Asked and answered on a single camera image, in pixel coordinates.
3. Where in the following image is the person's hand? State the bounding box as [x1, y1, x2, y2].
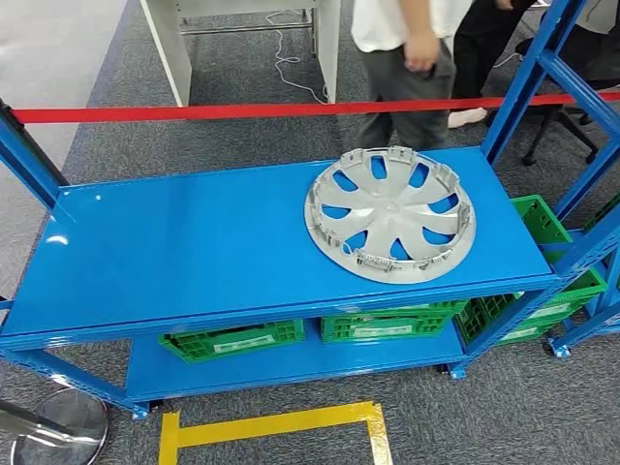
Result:
[403, 28, 441, 73]

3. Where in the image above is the grey plastic wheel hubcap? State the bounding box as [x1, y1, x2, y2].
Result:
[303, 145, 477, 286]

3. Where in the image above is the blue metal shelf rack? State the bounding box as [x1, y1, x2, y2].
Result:
[0, 0, 620, 421]

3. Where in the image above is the person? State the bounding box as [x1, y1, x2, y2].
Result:
[447, 0, 539, 130]
[557, 0, 620, 84]
[351, 0, 473, 152]

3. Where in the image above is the black office chair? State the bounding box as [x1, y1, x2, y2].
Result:
[486, 25, 620, 169]

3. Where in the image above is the green plastic crate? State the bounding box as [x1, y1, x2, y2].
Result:
[157, 319, 306, 366]
[320, 299, 468, 345]
[455, 194, 608, 348]
[582, 192, 620, 233]

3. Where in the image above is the red barrier belt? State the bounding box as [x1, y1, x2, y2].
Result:
[12, 91, 620, 125]

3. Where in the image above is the white desk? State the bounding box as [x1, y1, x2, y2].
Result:
[140, 0, 342, 109]

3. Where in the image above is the chrome stanchion base and pole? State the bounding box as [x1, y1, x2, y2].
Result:
[0, 385, 109, 465]

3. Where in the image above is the blue metal rack frame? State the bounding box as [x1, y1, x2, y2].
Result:
[547, 211, 620, 359]

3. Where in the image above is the black post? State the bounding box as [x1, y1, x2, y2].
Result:
[0, 97, 69, 189]

